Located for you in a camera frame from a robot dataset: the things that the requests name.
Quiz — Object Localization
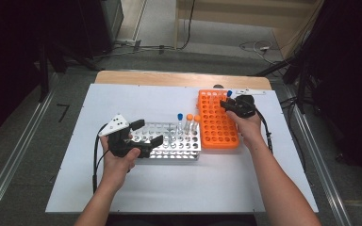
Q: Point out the metal floor rail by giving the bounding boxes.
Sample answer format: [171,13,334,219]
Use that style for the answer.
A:
[0,73,60,226]
[284,86,354,226]

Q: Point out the white table board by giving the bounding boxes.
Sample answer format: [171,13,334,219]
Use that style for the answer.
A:
[45,83,319,215]

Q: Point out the person's right hand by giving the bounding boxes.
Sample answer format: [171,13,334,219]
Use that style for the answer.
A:
[225,110,263,149]

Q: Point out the person's left hand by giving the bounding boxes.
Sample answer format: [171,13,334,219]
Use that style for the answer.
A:
[99,136,141,190]

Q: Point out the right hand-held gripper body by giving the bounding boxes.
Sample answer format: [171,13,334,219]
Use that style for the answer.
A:
[234,89,267,119]

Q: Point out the grey floor cables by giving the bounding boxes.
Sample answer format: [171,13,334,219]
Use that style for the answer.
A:
[93,38,177,60]

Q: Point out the silver metal test tube rack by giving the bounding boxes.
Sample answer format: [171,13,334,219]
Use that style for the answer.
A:
[128,121,202,161]

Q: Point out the black hanging cable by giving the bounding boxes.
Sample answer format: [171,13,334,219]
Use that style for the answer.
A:
[176,0,197,51]

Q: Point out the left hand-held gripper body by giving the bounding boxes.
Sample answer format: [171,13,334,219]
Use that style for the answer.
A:
[97,113,154,159]

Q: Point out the right hand-held gripper black cable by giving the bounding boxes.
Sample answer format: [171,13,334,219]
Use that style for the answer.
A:
[246,97,274,154]

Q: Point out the dark cabinet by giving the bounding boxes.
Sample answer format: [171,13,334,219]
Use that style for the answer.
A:
[77,0,124,59]

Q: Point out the hand-held gripper black cable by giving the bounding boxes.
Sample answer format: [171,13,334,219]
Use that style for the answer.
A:
[246,97,274,154]
[91,122,111,194]

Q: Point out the left hand-held gripper black cable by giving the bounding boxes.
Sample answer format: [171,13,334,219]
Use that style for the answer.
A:
[91,122,111,194]

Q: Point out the wooden table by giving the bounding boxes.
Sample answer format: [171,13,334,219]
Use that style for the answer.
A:
[94,70,272,91]

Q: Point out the black floor cables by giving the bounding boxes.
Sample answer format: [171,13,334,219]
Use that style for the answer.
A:
[279,96,308,172]

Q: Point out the orange plastic test tube rack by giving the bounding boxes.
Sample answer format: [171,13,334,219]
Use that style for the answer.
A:
[196,89,240,150]

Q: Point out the black curtain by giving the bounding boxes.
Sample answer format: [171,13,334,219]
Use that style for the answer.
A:
[0,0,88,148]
[304,0,362,185]

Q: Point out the orange-capped test tube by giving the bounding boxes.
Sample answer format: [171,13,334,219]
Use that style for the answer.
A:
[191,114,202,136]
[185,113,195,136]

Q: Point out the black metal stand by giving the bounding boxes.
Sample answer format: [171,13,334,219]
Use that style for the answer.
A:
[38,40,103,103]
[254,56,316,115]

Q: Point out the white coiled floor cable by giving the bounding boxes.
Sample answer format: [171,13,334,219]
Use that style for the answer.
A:
[239,40,285,66]

